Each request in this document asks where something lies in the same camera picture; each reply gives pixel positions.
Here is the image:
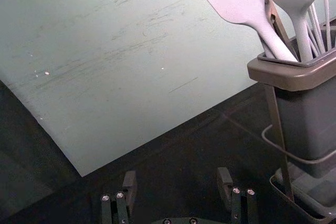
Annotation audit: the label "pale wall panel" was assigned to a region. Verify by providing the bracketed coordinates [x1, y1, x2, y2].
[0, 0, 336, 178]

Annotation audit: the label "black wire utensil rack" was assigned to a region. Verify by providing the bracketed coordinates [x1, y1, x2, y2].
[247, 50, 336, 224]

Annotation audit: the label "grey wire whisk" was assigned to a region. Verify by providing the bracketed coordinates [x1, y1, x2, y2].
[306, 0, 333, 55]

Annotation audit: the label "steel tongs with ring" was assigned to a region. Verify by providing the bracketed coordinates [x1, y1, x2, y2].
[263, 0, 294, 49]

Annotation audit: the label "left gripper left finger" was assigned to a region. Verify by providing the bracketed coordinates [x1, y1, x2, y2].
[100, 170, 138, 224]

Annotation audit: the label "black table cloth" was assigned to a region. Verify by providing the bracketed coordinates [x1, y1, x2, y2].
[0, 77, 336, 224]

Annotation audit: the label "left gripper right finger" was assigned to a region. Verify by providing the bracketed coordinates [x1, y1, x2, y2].
[217, 167, 258, 224]

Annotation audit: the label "grey plastic utensil bin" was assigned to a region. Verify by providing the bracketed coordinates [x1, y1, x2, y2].
[257, 48, 336, 180]

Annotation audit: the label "dark grey drip tray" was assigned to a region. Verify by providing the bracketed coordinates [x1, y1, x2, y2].
[269, 161, 336, 224]

